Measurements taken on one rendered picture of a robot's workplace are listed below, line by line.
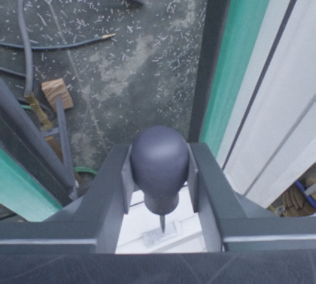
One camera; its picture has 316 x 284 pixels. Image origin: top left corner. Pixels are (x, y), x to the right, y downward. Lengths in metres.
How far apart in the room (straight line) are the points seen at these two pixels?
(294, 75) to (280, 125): 0.05
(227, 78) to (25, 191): 0.21
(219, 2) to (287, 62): 0.07
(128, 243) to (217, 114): 0.19
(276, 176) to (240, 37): 0.14
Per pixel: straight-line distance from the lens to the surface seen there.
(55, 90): 1.22
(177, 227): 0.31
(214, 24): 0.20
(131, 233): 0.32
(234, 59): 0.20
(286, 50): 0.20
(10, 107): 0.59
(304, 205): 6.53
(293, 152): 0.23
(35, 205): 0.28
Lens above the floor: 0.99
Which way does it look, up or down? 35 degrees down
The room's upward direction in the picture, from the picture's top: 155 degrees clockwise
